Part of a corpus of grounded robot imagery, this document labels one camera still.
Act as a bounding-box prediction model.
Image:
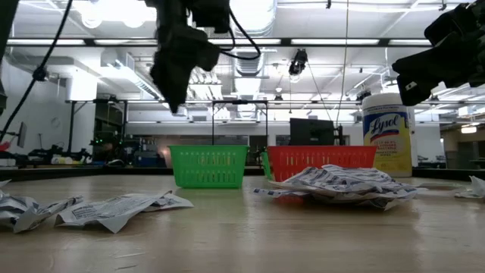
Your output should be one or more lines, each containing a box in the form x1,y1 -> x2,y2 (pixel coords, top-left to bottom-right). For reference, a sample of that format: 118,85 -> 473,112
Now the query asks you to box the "white LED light bar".
388,38 -> 433,46
290,38 -> 380,46
93,39 -> 158,46
208,38 -> 282,46
7,39 -> 86,46

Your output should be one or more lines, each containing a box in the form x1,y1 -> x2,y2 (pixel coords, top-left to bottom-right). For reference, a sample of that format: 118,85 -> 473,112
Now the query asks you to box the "black mounted camera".
32,64 -> 49,83

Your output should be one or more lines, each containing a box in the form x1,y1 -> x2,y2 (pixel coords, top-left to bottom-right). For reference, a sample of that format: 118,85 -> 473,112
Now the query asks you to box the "white blue alcohol wipe packet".
55,192 -> 168,234
143,192 -> 195,213
0,189 -> 39,228
11,194 -> 85,234

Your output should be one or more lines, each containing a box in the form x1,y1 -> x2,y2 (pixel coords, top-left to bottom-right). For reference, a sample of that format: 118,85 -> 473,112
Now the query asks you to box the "Lysol wipes canister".
361,93 -> 413,178

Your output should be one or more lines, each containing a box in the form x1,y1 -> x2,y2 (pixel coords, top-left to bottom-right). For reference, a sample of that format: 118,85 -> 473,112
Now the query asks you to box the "silver ceiling air duct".
224,0 -> 280,119

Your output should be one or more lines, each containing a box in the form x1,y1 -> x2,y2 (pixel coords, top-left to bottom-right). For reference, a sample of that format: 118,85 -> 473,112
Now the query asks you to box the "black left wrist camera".
189,0 -> 231,34

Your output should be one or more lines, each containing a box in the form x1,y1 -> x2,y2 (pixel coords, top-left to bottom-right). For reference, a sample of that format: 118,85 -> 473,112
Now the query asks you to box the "black computer monitor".
289,118 -> 336,146

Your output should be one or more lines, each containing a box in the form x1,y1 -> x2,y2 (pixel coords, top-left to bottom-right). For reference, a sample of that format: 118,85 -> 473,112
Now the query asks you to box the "blue box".
136,151 -> 167,168

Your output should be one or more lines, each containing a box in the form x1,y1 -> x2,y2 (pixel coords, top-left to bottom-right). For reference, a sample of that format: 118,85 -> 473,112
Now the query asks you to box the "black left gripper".
150,0 -> 221,114

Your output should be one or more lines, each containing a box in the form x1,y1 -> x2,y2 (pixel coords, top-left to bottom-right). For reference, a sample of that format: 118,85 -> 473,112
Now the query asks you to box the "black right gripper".
392,0 -> 485,106

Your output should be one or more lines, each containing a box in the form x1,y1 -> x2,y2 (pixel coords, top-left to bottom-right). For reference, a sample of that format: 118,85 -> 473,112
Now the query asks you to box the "green plastic basket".
260,151 -> 272,180
169,144 -> 250,190

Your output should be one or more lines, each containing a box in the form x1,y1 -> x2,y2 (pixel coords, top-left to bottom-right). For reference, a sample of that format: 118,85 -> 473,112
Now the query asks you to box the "white blue-striped bandage wrapper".
310,187 -> 429,212
269,165 -> 384,194
252,187 -> 310,199
321,163 -> 408,193

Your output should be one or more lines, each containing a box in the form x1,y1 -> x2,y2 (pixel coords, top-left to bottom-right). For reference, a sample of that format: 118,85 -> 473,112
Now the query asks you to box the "thin hanging cable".
305,60 -> 333,123
335,0 -> 350,128

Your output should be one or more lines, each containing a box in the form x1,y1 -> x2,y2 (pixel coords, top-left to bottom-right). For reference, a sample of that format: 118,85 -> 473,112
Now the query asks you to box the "small pale sachet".
453,174 -> 485,199

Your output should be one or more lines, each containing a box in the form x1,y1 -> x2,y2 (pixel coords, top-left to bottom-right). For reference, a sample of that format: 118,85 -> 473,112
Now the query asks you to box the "red plastic basket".
267,145 -> 378,182

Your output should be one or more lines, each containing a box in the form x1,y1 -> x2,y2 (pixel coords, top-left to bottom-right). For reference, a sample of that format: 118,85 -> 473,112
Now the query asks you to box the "black background rig frame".
211,99 -> 269,147

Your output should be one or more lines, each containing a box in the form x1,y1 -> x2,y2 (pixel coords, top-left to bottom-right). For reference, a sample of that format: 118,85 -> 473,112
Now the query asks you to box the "dark equipment rack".
94,102 -> 128,168

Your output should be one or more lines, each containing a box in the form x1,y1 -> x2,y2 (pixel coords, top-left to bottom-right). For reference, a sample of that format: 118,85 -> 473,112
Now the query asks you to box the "black overhead camera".
287,48 -> 308,77

